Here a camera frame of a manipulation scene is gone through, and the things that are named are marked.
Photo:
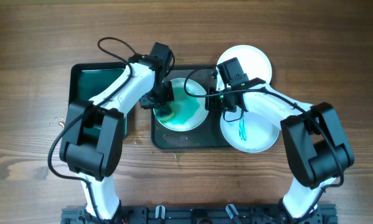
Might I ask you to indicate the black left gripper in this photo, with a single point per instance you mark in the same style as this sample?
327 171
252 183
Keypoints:
157 101

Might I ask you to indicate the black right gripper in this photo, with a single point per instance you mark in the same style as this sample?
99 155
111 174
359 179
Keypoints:
213 101

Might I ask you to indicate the green yellow sponge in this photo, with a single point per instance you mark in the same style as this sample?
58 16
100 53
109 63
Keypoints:
164 113

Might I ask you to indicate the white plate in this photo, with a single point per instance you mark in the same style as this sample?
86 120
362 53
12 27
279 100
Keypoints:
253 62
248 132
187 112

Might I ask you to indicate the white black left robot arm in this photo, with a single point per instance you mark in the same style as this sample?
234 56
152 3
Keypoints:
92 139

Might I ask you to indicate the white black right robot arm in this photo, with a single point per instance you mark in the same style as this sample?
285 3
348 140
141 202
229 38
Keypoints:
317 149

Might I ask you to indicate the dark grey serving tray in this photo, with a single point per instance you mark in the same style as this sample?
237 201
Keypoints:
208 134

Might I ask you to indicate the black water tub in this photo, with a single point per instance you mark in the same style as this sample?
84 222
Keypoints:
90 79

